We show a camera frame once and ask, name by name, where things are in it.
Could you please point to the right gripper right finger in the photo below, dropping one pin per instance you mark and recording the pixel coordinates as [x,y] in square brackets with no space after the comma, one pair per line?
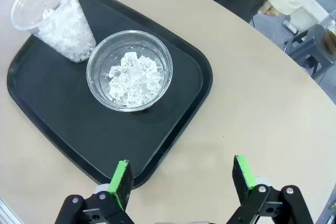
[244,179]

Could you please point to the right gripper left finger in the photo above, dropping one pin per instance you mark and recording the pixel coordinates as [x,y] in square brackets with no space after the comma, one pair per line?
[120,182]

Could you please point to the clear plastic cup crushed ice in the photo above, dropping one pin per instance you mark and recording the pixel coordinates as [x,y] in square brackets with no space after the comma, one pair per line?
[65,32]

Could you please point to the person's left hand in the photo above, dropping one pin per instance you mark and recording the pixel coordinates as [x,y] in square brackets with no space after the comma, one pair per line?
[269,10]

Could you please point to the black plastic tray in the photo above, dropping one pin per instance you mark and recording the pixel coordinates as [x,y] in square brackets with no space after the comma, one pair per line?
[65,108]

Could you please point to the grey plastic stool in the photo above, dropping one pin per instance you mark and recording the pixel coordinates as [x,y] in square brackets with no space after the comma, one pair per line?
[307,43]

